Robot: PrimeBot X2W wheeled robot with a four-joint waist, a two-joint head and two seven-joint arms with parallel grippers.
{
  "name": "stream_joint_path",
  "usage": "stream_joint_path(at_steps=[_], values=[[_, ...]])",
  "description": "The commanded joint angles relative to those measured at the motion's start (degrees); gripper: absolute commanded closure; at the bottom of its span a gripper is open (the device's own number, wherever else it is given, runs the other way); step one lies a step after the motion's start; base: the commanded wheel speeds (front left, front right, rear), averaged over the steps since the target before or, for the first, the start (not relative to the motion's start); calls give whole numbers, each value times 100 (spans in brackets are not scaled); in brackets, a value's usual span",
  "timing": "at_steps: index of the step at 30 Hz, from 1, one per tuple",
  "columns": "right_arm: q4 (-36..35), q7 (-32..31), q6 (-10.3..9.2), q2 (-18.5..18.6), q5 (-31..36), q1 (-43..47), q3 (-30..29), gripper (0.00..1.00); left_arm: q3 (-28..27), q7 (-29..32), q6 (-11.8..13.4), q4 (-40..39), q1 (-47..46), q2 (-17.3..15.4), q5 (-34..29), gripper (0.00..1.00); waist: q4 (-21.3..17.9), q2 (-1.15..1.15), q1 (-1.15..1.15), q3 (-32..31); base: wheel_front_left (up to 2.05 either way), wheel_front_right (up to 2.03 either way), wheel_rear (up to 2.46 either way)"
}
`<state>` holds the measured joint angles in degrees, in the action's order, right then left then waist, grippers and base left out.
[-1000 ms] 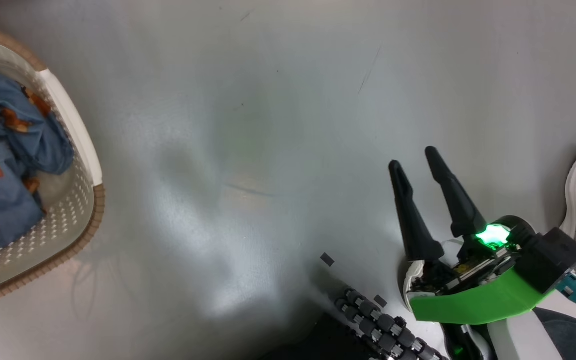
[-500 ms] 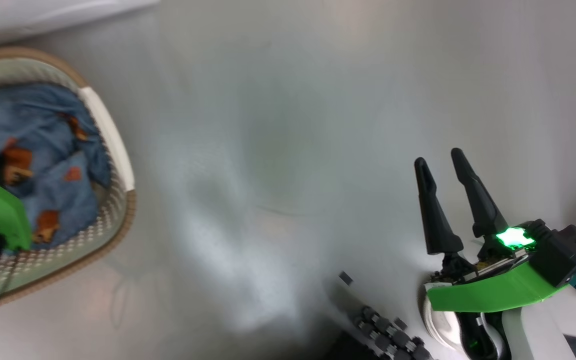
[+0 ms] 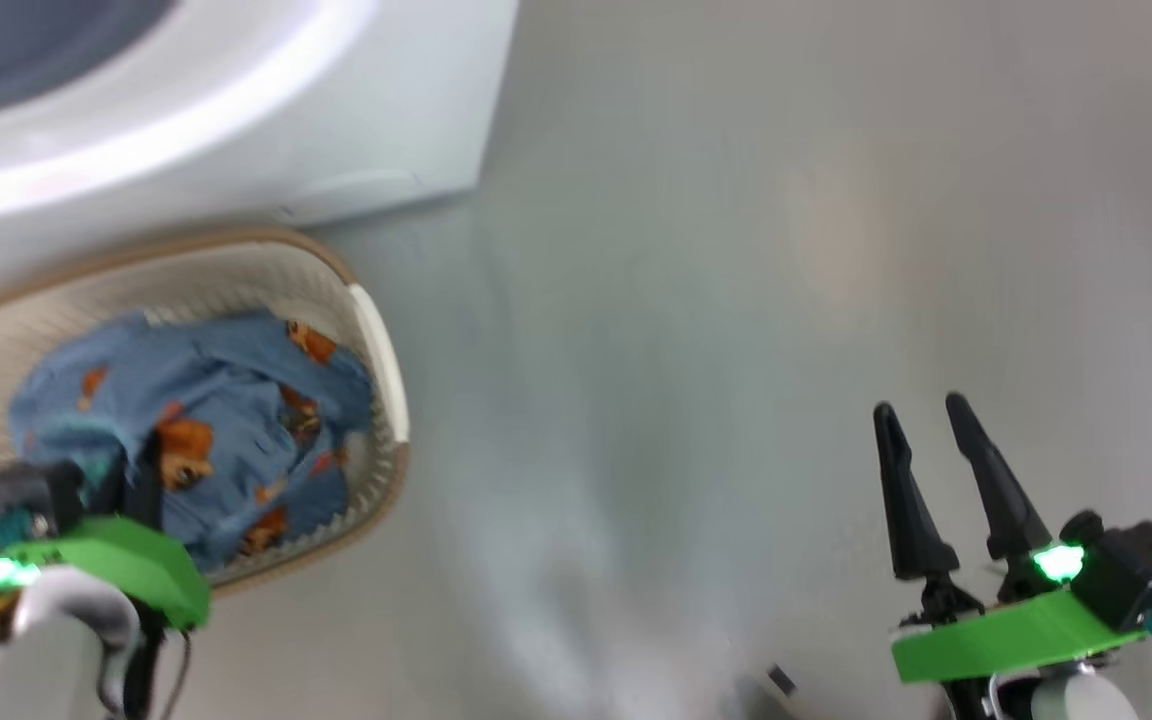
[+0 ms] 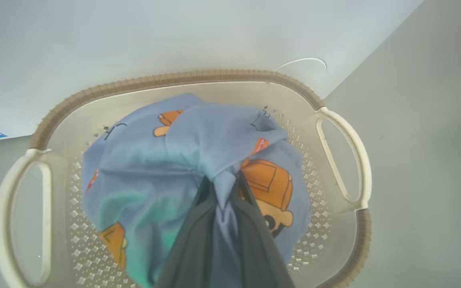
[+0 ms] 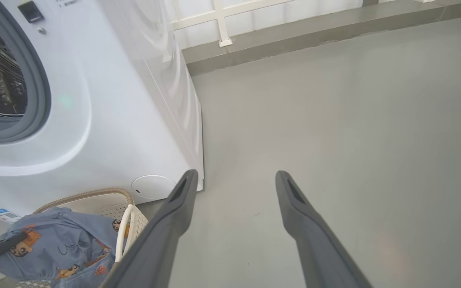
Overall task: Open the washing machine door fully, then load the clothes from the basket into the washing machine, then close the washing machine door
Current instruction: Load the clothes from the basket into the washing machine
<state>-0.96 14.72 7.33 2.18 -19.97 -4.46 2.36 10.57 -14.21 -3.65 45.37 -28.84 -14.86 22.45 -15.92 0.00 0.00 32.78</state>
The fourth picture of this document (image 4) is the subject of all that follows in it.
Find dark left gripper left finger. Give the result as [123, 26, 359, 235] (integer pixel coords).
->
[156, 176, 216, 288]

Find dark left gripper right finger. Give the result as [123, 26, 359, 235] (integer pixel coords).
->
[234, 172, 296, 288]

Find blue cartoon print garment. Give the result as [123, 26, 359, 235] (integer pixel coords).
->
[82, 93, 311, 288]

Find cream perforated plastic laundry basket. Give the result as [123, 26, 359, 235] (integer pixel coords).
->
[0, 69, 373, 288]

